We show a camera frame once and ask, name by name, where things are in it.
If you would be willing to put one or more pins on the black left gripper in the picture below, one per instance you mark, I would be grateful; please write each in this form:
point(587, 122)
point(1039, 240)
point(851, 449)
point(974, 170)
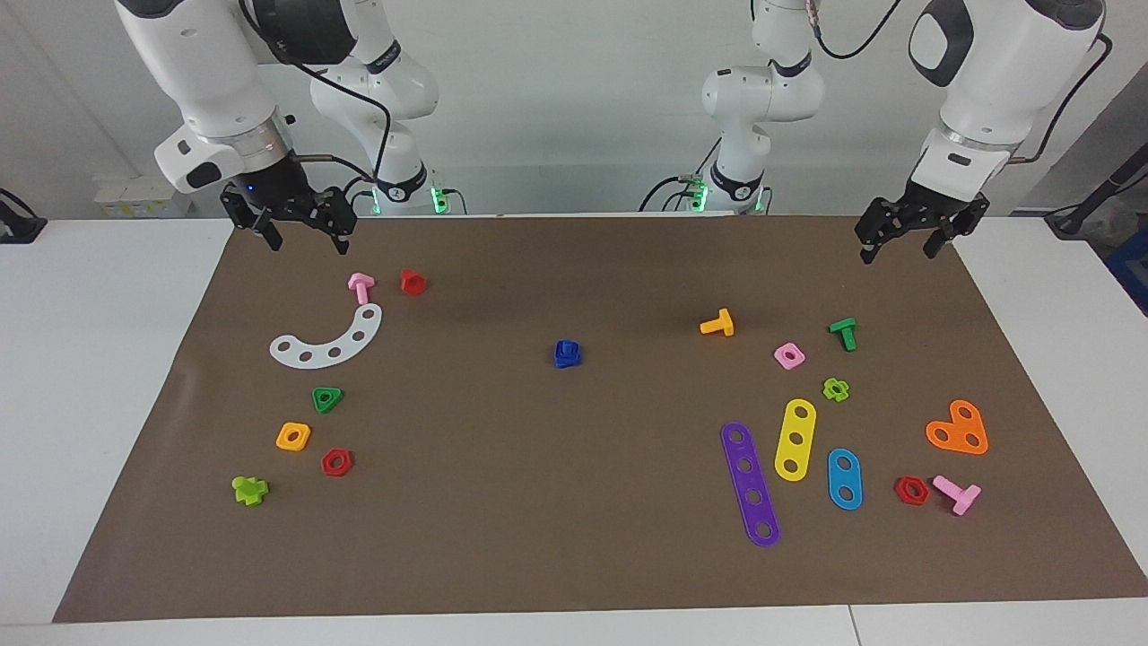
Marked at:
point(924, 211)

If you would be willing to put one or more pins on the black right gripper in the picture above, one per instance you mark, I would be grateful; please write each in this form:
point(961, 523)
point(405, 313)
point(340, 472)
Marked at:
point(287, 193)

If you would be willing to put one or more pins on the blue square nut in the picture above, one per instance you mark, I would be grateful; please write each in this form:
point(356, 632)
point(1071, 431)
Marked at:
point(567, 350)

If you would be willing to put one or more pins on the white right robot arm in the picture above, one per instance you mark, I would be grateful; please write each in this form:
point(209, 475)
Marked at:
point(206, 72)

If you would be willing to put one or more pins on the pink plastic bolt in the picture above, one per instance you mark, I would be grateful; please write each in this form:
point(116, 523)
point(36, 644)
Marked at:
point(960, 495)
point(360, 287)

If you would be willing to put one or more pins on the green plastic bolt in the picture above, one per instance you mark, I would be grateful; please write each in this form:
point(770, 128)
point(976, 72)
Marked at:
point(844, 330)

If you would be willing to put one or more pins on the white curved perforated plate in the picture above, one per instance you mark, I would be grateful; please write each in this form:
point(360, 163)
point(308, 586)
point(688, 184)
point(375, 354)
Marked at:
point(346, 344)

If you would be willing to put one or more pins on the red plastic bolt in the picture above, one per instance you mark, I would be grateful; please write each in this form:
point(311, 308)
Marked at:
point(413, 283)

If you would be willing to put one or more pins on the lime cross nut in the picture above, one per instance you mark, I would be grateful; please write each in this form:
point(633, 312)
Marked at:
point(844, 393)

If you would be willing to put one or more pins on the green triangle nut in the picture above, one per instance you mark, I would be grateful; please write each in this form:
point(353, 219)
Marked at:
point(336, 395)

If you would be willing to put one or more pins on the pink square nut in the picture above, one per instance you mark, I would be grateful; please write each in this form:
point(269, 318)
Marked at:
point(778, 352)

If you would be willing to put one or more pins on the white cardboard boxes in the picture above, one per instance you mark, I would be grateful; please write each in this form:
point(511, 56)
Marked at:
point(143, 197)

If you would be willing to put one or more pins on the orange three-hole angle plate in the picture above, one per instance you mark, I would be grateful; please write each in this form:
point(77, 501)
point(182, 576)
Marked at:
point(958, 429)

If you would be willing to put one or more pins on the orange plastic bolt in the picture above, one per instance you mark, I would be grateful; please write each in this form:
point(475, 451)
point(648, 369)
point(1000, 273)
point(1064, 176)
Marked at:
point(717, 325)

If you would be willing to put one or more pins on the black stand pole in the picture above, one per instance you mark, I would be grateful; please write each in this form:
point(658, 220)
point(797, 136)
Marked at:
point(1103, 193)

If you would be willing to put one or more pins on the orange square nut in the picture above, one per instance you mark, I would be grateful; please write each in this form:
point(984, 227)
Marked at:
point(303, 444)

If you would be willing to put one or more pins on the yellow three-hole plate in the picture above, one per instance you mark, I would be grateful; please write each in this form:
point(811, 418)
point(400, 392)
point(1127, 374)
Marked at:
point(797, 426)

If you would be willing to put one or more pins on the red hex nut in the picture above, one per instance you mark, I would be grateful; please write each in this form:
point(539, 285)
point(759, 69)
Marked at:
point(348, 459)
point(900, 493)

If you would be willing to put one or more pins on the blue plastic crate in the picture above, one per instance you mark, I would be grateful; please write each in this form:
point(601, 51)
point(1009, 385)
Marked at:
point(1132, 269)

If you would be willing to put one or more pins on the blue two-hole plate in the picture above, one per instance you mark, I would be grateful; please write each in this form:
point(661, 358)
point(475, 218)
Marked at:
point(844, 479)

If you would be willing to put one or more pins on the lime cross-head bolt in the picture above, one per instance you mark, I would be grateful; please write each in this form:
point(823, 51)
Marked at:
point(248, 492)

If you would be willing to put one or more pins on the purple four-hole plate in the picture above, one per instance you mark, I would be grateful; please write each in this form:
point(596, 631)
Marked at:
point(749, 482)

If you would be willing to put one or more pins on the black table clamp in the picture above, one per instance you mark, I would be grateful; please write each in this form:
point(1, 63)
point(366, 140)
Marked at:
point(18, 224)

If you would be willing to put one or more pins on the brown table mat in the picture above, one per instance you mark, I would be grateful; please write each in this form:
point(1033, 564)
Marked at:
point(574, 484)

